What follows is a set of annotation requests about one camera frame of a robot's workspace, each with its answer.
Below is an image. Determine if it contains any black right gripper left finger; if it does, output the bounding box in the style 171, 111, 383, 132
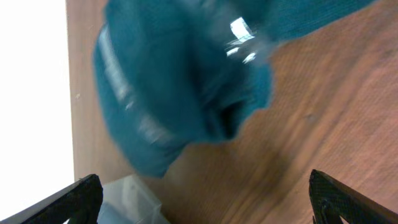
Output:
1, 174, 103, 224

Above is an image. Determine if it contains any clear plastic storage bin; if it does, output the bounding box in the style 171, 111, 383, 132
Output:
97, 175, 170, 224

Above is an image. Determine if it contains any teal taped cloth bundle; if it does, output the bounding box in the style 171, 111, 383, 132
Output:
93, 0, 369, 177

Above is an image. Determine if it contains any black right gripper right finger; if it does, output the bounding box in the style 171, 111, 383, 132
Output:
308, 169, 397, 224

